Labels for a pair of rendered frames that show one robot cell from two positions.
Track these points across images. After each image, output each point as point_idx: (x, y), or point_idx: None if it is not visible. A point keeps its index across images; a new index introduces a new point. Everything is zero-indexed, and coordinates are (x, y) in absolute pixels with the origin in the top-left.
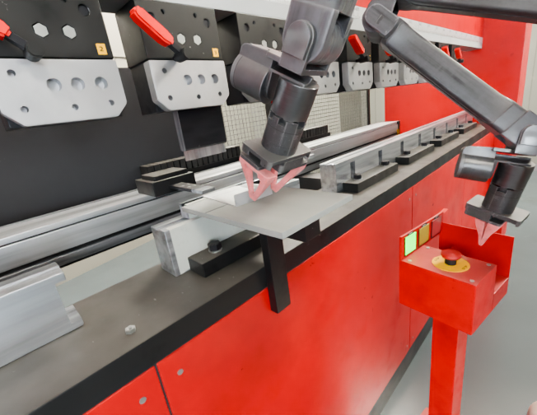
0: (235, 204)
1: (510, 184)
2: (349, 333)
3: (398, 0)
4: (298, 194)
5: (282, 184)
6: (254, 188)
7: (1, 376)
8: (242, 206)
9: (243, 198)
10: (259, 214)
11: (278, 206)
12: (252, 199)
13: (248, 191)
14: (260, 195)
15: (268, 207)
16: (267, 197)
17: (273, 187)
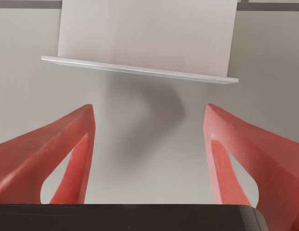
0: (56, 63)
1: None
2: None
3: None
4: (248, 186)
5: (210, 177)
6: (146, 72)
7: None
8: (73, 81)
9: (88, 66)
10: (42, 196)
11: (124, 203)
12: (129, 72)
13: (113, 68)
14: (169, 77)
15: (105, 177)
16: (185, 92)
17: (207, 123)
